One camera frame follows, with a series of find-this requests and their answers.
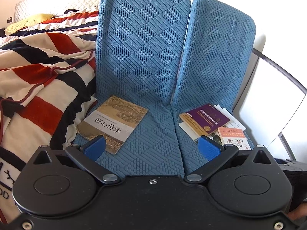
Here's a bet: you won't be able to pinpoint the orange white cartoon book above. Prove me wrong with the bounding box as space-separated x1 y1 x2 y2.
218 127 251 150

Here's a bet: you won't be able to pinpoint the purple and gold book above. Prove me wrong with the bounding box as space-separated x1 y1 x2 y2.
179 104 231 136

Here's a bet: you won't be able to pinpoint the tan Chinese painting book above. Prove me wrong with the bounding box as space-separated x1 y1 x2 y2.
77 96 148 155

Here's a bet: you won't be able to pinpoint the person's right hand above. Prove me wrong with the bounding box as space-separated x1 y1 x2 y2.
287 202 307 224

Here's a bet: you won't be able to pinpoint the building photo postcard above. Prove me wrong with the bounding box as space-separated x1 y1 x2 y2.
208 132 223 145

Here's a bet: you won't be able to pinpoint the white lined paper sheet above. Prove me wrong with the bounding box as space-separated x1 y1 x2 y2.
178 122 200 142

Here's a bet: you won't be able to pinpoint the white text paper sheets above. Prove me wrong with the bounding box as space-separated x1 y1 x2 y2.
214 104 246 131

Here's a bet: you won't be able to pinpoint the striped red black blanket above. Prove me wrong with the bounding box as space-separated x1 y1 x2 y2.
1 8 98 223

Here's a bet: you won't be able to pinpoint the dark curved metal bar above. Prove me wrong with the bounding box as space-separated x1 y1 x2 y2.
252 48 307 95

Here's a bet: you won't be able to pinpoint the right blue floor chair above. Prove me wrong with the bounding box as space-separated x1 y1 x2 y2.
171 0 256 175

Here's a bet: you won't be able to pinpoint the blue floor chair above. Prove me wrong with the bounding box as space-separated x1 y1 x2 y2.
96 0 191 177
171 0 256 175

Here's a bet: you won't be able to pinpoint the left blue floor chair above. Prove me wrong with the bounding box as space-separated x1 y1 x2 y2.
96 0 191 177

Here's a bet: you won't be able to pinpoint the yellow pillow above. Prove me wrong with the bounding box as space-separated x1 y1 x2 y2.
5 14 53 36

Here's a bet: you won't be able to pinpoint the white quilted headboard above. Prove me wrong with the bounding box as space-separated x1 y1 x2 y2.
13 0 100 22

